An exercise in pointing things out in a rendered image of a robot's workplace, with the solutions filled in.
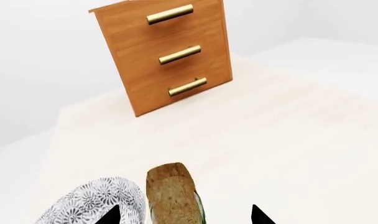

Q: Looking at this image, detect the brass bar drawer handle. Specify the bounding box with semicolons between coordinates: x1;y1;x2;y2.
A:
146;4;194;26
167;77;208;97
159;45;202;66

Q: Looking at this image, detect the brown bread slice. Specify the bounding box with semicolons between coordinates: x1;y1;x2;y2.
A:
145;162;208;224

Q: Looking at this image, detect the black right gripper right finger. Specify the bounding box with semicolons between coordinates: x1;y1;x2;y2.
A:
251;203;279;224

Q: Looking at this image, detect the wooden drawer cabinet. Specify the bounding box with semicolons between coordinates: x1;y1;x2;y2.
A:
88;0;233;118

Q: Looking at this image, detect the white floral patterned bowl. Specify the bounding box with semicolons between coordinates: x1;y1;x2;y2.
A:
33;176;146;224

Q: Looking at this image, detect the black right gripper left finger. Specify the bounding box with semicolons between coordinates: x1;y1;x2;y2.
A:
94;203;121;224

